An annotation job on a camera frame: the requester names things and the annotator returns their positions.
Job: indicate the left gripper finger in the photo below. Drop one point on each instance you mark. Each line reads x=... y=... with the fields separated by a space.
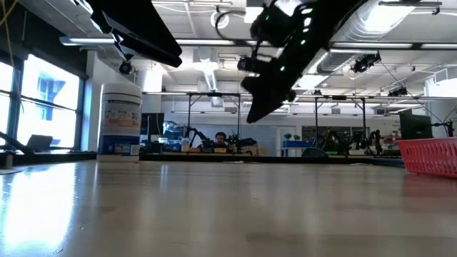
x=157 y=55
x=143 y=25

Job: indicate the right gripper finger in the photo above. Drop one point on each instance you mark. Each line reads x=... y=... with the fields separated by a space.
x=257 y=96
x=273 y=101

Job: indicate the square white packet black label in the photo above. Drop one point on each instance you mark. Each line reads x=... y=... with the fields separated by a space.
x=233 y=162

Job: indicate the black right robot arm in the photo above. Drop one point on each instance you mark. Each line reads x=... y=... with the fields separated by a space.
x=332 y=18

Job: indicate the blue table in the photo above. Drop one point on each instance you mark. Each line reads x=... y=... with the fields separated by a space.
x=296 y=143

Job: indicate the ceiling light strip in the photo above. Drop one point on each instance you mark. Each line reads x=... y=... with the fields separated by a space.
x=371 y=45
x=207 y=42

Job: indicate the white wipes canister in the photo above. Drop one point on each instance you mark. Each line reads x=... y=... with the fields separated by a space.
x=119 y=121

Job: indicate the person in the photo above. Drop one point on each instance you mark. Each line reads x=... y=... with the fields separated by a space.
x=220 y=139

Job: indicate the black monitor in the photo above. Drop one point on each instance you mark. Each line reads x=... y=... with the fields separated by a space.
x=152 y=123
x=414 y=125

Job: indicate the open laptop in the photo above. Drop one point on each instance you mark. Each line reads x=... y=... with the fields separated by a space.
x=39 y=142

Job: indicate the red plastic mesh basket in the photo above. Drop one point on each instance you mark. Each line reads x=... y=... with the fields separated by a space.
x=428 y=157

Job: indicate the black gantry frame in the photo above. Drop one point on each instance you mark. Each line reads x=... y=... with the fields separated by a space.
x=339 y=97
x=214 y=94

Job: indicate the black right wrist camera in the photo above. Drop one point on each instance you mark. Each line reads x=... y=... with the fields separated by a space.
x=267 y=26

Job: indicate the black hanging camera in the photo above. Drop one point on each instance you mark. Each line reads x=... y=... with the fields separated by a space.
x=366 y=63

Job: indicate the silver ventilation duct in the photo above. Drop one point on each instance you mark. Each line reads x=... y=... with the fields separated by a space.
x=364 y=26

